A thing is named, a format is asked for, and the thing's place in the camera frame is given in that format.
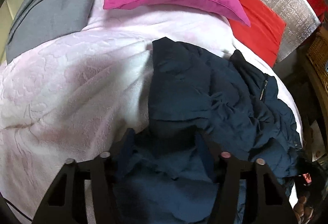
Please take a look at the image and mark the red pillow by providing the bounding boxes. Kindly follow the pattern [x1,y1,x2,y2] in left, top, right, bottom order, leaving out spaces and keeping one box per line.
[229,0,286,67]

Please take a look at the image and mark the pale pink embossed blanket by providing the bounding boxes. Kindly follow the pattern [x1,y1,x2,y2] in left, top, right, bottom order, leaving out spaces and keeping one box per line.
[0,0,303,224]

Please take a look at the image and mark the wicker basket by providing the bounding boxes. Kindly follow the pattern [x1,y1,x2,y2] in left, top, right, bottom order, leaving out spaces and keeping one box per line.
[297,26,327,124]

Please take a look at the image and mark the navy blue padded jacket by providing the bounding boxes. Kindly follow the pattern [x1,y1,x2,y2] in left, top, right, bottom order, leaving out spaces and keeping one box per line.
[114,38,301,223]

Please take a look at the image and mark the grey folded garment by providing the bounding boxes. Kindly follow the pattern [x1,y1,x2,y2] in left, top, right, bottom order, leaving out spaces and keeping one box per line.
[6,0,93,63]

